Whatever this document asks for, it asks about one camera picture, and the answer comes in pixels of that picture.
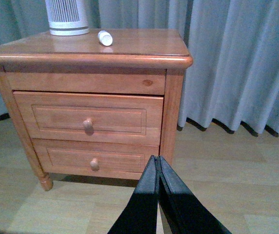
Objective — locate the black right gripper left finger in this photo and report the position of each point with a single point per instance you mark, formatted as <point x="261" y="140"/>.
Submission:
<point x="140" y="214"/>

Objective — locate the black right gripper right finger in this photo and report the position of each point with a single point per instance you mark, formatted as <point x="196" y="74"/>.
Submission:
<point x="182" y="212"/>

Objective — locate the wooden drawer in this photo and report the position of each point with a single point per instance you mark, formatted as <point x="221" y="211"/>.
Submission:
<point x="93" y="158"/>
<point x="92" y="117"/>

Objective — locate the wooden nightstand cabinet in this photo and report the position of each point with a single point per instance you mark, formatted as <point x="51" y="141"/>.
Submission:
<point x="140" y="62"/>

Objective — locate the grey-blue curtain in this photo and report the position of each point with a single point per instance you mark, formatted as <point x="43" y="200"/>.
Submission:
<point x="235" y="45"/>

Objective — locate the white cylindrical air purifier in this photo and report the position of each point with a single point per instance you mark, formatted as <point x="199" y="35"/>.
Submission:
<point x="67" y="17"/>

